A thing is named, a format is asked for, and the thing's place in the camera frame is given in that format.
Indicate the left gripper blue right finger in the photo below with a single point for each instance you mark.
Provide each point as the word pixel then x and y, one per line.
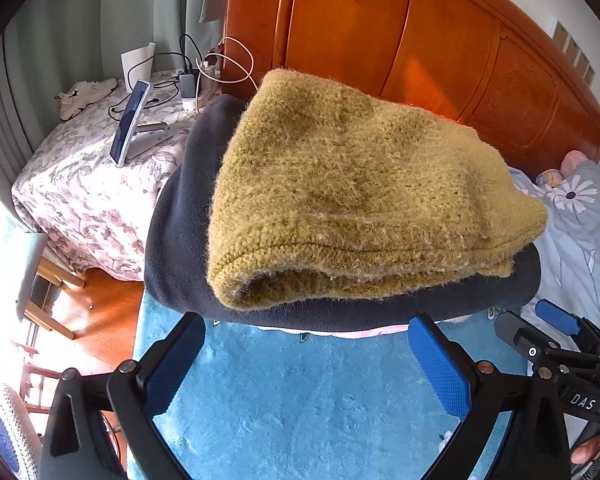
pixel 535 443

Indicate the white card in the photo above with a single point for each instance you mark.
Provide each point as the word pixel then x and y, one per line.
pixel 137 65

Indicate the floral covered bedside table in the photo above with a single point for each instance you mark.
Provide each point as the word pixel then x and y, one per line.
pixel 96 214

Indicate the light blue floral duvet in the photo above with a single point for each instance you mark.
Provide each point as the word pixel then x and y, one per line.
pixel 569 248

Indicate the mustard knitted sweater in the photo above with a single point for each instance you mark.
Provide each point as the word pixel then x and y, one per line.
pixel 326 192

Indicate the white electric fan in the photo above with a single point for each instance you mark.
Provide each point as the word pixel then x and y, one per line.
pixel 20 445

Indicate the person's hand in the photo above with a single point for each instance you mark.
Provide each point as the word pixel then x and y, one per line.
pixel 586 451

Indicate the wooden chair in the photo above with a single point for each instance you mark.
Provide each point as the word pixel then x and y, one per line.
pixel 26 275

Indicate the grey power adapter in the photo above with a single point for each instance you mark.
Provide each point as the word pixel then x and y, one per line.
pixel 188 85

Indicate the orange wooden headboard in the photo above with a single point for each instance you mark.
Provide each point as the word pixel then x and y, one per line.
pixel 483 63

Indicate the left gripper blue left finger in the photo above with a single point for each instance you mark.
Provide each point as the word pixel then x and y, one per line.
pixel 76 444

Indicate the dark folded garment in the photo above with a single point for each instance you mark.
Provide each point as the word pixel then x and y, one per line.
pixel 176 257

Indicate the tablet on stand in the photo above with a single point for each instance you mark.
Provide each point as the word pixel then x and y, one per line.
pixel 132 138

